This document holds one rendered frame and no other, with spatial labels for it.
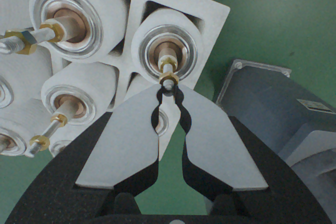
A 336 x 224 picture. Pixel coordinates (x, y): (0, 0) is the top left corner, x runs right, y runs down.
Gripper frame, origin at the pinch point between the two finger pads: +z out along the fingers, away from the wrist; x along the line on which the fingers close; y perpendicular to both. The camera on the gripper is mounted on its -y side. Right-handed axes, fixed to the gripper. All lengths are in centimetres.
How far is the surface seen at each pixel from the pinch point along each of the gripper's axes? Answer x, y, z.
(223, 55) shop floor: 16.8, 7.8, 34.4
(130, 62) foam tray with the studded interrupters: -6.4, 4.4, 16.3
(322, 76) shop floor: 50, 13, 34
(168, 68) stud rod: 0.0, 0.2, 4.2
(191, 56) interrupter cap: 3.0, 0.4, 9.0
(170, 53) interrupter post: 0.2, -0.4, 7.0
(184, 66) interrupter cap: 2.2, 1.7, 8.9
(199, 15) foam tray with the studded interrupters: 4.7, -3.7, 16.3
